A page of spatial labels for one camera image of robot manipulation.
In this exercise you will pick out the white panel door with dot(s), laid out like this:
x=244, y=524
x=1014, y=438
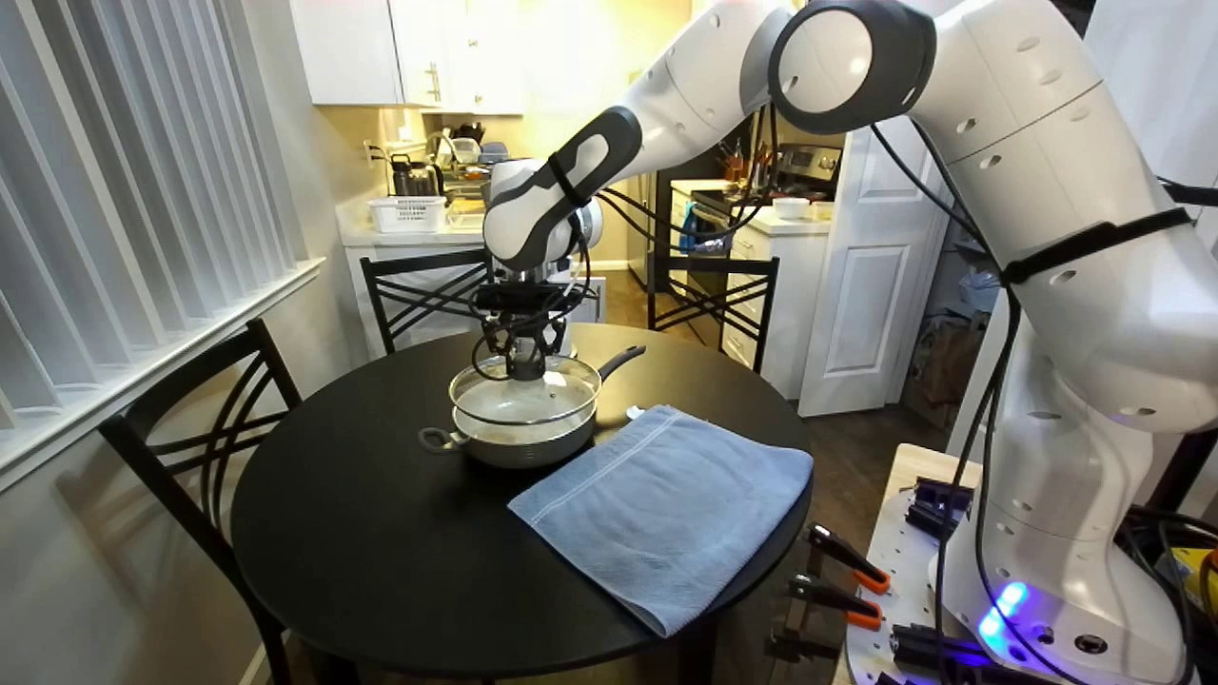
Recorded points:
x=876, y=316

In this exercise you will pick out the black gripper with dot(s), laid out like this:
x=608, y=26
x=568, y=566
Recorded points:
x=523, y=306

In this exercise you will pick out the white kitchen island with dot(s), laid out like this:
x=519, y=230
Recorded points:
x=797, y=309

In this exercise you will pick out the white upper kitchen cabinets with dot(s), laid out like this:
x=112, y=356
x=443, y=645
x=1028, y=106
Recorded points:
x=355, y=52

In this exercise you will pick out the window with vertical blinds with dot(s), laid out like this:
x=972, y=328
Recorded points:
x=116, y=193

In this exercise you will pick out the white kitchen counter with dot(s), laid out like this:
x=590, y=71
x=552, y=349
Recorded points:
x=433, y=230

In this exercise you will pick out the silver kettle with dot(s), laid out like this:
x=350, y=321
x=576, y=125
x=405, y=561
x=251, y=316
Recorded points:
x=457, y=151

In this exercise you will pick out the brown bag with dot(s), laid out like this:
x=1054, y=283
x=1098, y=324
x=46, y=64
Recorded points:
x=947, y=375

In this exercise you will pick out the grey pan with white inside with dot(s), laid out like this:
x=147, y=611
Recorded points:
x=508, y=452

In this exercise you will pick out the light blue folded towel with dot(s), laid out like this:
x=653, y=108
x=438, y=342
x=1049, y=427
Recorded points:
x=659, y=518

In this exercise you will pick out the light robot mounting table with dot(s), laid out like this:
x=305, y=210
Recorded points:
x=889, y=574

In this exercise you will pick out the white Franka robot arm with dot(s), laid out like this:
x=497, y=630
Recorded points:
x=1106, y=316

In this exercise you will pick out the small black clamp block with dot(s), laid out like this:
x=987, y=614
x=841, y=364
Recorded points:
x=939, y=507

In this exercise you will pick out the white plastic container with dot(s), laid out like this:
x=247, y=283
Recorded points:
x=410, y=216

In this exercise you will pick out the glass lid with black knob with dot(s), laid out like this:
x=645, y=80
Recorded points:
x=508, y=405

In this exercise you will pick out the black refrigerator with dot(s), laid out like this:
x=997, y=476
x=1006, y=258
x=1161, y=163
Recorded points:
x=679, y=193

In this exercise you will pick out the black wooden dining chair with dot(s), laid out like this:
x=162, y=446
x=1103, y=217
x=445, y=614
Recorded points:
x=175, y=385
x=424, y=263
x=709, y=269

